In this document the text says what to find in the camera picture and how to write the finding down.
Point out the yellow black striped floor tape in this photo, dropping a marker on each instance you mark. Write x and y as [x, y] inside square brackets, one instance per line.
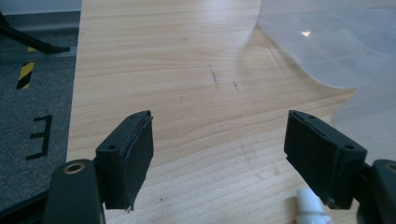
[25, 74]

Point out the white tube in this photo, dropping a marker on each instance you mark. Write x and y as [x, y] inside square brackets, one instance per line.
[309, 208]

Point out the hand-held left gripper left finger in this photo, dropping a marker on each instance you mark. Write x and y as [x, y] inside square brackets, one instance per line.
[126, 161]

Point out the black floor tape mark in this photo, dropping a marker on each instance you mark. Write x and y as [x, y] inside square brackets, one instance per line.
[42, 137]

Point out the clear plastic bag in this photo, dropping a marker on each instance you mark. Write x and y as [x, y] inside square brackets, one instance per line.
[339, 46]

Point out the black stand leg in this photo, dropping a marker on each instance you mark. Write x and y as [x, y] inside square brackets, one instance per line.
[28, 39]

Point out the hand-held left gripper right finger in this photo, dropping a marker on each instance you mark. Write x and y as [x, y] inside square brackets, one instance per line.
[323, 155]

